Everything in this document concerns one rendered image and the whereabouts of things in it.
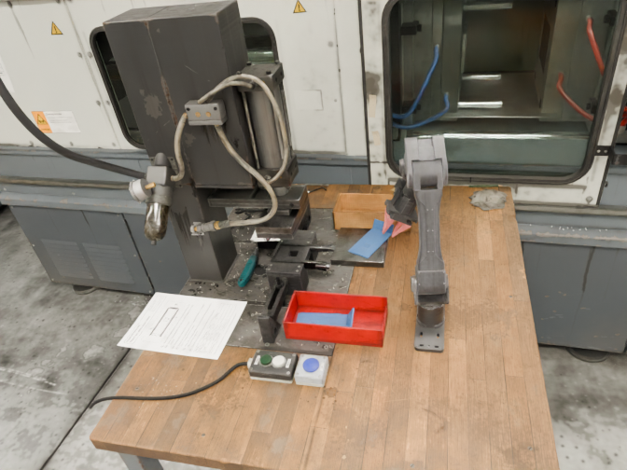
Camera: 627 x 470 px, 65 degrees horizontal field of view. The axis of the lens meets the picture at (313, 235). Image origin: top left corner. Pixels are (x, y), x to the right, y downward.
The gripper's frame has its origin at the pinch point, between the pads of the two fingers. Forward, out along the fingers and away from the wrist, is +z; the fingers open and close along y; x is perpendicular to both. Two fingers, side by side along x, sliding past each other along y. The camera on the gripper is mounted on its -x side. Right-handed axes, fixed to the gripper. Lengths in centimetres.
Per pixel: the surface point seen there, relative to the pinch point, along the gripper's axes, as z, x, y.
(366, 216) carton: 0.9, -6.6, 6.8
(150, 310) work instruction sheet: 37, 23, 61
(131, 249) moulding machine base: 105, -79, 87
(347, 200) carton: 4.5, -19.6, 11.1
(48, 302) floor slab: 173, -91, 128
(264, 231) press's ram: -0.3, 21.7, 38.7
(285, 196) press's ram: -8.2, 14.4, 36.2
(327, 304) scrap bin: 11.2, 28.3, 16.2
